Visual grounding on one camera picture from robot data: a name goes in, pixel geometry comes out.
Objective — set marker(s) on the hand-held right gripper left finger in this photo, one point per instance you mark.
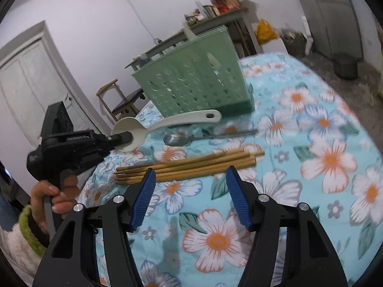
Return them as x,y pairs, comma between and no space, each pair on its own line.
143,200

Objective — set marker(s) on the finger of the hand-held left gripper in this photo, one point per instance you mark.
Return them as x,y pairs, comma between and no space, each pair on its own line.
121,139

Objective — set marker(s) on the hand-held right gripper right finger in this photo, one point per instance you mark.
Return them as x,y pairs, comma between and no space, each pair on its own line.
238,197

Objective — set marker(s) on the white plastic rice spoon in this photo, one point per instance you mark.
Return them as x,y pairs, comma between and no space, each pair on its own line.
131,131

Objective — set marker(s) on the bamboo chopstick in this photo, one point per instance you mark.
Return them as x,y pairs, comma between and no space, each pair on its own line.
194,171
194,162
194,166
194,158
194,175

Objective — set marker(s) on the metal spoon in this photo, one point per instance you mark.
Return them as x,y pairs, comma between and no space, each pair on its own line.
176,139

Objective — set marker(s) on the green plastic utensil holder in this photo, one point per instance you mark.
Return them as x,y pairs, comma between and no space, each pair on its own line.
191,95

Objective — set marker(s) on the person's left forearm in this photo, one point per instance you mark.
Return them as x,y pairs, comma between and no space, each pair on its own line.
27,233

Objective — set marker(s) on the person's left hand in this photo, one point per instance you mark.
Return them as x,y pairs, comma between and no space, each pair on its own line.
37,206

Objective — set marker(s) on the wooden chair with black seat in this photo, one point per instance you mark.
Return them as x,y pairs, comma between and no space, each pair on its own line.
128,101

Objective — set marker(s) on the blue floral tablecloth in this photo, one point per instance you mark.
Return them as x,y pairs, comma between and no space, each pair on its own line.
299,185

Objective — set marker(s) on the white door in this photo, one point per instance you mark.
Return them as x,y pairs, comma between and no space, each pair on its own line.
30,80

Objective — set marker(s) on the glass jar of pickles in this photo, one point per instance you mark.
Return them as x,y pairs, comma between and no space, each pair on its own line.
191,19

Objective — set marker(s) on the white cabinet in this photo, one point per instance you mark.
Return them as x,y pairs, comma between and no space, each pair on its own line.
273,47

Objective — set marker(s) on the grey desk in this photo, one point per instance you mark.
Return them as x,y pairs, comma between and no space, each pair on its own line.
250,34

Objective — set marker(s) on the green sack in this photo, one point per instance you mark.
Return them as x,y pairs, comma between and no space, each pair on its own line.
294,43

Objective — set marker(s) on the yellow plastic bag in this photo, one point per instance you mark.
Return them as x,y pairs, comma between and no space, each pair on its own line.
264,31

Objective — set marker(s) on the dark rice cooker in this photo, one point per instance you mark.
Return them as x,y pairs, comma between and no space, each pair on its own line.
345,65

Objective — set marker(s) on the silver fridge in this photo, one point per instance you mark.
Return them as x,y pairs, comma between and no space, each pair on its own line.
332,12

